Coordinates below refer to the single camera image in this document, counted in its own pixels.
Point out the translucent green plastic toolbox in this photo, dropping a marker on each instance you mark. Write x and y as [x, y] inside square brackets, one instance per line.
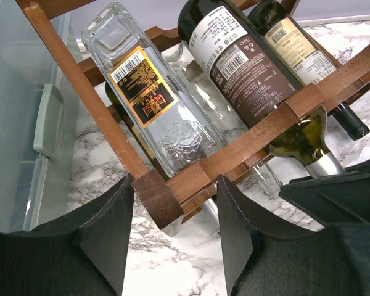
[38, 114]

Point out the clear bottle black cap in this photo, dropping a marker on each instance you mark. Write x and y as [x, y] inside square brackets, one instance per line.
[170, 120]

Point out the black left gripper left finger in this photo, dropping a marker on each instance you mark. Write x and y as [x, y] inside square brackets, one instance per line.
[81, 253]

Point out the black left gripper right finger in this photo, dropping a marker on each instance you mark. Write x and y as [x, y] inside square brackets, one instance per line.
[264, 254]

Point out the clear glass wine bottle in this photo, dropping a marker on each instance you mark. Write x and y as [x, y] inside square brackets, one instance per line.
[218, 109]

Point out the dark green wine bottle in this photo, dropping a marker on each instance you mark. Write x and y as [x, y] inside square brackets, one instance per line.
[295, 47]

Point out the green bottle brown label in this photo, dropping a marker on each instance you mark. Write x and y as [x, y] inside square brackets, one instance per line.
[134, 130]

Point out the green bottle silver foil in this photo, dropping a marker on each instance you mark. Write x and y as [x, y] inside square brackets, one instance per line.
[250, 76]

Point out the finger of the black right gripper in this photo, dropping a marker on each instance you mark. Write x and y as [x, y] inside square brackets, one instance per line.
[333, 199]

